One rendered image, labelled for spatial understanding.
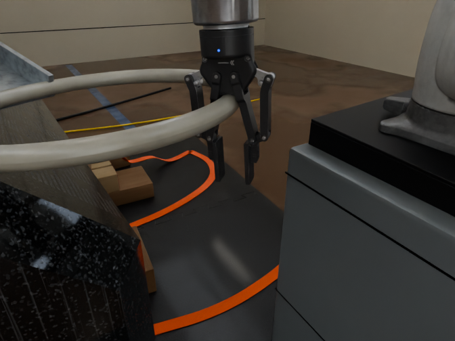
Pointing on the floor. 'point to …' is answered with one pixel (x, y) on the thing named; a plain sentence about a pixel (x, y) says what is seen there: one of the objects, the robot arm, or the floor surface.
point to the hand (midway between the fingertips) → (233, 161)
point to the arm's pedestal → (361, 258)
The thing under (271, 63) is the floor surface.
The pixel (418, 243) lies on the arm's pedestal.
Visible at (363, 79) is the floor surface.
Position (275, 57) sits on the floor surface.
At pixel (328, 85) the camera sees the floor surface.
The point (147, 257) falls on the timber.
